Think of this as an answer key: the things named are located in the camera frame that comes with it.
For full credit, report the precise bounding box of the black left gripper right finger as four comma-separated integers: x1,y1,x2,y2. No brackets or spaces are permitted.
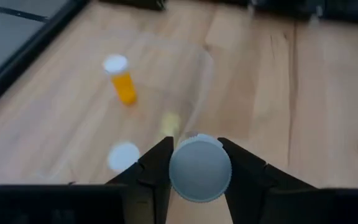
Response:
218,137,358,224

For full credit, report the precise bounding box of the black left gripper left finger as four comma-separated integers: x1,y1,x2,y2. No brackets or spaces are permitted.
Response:
0,136,175,224

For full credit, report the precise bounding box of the small orange pill bottle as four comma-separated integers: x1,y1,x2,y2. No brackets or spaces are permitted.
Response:
103,54,138,106

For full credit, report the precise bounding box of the clear plastic bin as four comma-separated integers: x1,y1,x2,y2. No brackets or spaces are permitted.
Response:
126,30,216,141

